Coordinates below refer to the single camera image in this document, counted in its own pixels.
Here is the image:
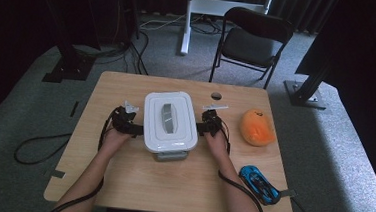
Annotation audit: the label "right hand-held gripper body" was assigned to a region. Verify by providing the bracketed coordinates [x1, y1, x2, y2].
[200, 102, 229, 139]

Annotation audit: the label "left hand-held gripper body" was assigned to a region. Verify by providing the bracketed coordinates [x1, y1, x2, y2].
[110, 99, 140, 136]

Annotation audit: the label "white box lid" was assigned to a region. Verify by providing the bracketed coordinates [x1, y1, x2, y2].
[141, 88, 202, 157]

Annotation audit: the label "transparent brown storage box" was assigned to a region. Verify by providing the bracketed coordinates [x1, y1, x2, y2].
[151, 147, 189, 164]

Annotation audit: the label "orange plush mango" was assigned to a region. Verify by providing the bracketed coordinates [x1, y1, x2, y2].
[238, 108, 279, 149]

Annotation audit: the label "blue toy car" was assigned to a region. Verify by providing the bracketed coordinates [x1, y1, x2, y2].
[236, 164, 284, 208]

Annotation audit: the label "person's right hand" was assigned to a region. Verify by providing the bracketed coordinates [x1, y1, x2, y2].
[202, 128, 233, 165]

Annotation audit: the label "person's left hand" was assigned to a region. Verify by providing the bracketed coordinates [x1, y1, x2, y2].
[99, 129, 132, 158]

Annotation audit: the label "black tape strip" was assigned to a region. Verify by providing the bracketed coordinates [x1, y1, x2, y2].
[69, 100, 80, 118]

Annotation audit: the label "black metal stand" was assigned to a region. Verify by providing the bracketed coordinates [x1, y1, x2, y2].
[281, 56, 335, 111]
[26, 0, 101, 86]

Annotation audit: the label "black folding chair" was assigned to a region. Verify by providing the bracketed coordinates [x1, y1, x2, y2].
[207, 5, 297, 92]

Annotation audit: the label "dark equipment rack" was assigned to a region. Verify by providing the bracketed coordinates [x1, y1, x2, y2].
[76, 0, 143, 50]

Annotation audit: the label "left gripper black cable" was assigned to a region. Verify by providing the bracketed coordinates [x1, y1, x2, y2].
[46, 103, 119, 212]

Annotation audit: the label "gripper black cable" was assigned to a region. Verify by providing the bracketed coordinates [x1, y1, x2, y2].
[46, 103, 119, 212]
[213, 118, 278, 212]

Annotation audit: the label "black floor cable bundle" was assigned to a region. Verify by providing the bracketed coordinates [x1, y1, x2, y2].
[71, 26, 153, 76]

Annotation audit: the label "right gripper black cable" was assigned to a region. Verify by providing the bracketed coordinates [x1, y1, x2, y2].
[213, 118, 278, 212]

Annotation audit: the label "black cables under desk frame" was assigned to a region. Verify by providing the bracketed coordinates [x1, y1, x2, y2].
[189, 15, 224, 36]

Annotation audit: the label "white floor cable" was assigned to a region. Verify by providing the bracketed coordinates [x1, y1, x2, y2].
[138, 9, 187, 34]

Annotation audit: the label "black floor cable loop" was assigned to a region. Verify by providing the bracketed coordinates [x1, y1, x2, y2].
[13, 129, 74, 169]

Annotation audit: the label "white desk frame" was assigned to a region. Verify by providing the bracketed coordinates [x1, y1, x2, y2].
[179, 0, 275, 62]

